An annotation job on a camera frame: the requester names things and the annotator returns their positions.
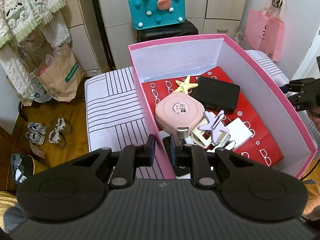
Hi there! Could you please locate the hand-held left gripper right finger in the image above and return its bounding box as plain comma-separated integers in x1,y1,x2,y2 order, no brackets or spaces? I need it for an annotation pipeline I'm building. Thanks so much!
170,135,252,188

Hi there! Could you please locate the cream fleece pajamas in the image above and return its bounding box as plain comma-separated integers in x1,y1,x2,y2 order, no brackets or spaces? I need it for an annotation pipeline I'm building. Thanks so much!
0,0,72,99

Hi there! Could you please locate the brown paper bag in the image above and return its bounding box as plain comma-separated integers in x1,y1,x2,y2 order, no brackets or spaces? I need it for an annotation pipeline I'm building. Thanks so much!
35,44,85,102

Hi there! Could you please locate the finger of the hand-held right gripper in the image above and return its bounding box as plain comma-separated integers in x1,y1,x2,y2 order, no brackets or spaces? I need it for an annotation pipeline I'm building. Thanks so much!
279,77,317,93

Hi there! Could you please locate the black suitcase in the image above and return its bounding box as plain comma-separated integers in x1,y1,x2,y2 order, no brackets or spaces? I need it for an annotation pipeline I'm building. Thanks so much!
136,19,199,43

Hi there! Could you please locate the pair of grey shoes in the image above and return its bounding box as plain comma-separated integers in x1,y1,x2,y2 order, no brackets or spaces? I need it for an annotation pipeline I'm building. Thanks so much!
48,129,67,148

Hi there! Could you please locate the beige wardrobe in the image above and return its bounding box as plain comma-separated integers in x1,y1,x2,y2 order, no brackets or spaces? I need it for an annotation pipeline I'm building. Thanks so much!
64,0,249,74

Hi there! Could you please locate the teal felt handbag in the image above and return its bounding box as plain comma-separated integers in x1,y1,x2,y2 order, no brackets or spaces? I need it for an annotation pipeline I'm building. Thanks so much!
128,0,187,30

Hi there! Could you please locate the purple star hair clip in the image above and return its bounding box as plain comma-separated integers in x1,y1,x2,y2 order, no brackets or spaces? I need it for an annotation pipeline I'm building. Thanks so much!
199,110,230,143

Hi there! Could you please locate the yellow starfish clip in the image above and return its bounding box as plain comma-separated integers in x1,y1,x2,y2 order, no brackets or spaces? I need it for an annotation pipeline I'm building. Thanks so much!
175,75,199,94

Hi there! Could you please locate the pink rounded case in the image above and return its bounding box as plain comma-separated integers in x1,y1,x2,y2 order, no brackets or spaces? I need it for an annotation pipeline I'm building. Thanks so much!
154,92,207,138

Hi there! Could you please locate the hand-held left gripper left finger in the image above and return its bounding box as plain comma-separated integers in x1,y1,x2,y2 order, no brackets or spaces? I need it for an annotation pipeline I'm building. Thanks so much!
72,134,156,189

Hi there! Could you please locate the green print plastic bag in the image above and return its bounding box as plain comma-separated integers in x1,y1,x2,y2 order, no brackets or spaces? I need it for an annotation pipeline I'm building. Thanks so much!
30,70,53,103

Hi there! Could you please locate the pink shopping bag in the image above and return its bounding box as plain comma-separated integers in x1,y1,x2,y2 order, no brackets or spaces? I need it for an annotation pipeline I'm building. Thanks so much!
244,0,285,62

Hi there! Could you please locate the red printed bag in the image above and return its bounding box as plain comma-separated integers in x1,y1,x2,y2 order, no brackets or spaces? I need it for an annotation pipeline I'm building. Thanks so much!
142,66,284,168

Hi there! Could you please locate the black rectangular box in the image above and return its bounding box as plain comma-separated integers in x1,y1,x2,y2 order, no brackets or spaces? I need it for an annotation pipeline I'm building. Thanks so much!
190,76,241,113

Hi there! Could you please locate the brown fuzzy slipper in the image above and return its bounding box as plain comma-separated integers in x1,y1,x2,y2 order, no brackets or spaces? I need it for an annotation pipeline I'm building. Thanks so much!
50,118,73,133

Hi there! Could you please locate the yellow bin with dark bag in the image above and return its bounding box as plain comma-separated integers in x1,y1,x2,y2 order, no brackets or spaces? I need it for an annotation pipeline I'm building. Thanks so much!
10,152,43,185

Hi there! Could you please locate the pink cardboard box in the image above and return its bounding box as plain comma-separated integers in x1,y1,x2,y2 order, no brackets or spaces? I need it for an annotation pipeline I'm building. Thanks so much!
128,34,317,180

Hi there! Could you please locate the white cube charger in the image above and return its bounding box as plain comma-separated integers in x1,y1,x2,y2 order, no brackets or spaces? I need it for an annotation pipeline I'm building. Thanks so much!
224,119,253,151

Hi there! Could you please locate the white black-top pocket device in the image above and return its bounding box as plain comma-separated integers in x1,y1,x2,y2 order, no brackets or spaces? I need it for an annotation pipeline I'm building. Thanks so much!
161,135,216,180

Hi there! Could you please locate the person's right hand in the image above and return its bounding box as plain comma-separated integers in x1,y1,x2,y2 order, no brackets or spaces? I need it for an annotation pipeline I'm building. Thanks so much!
307,106,320,132

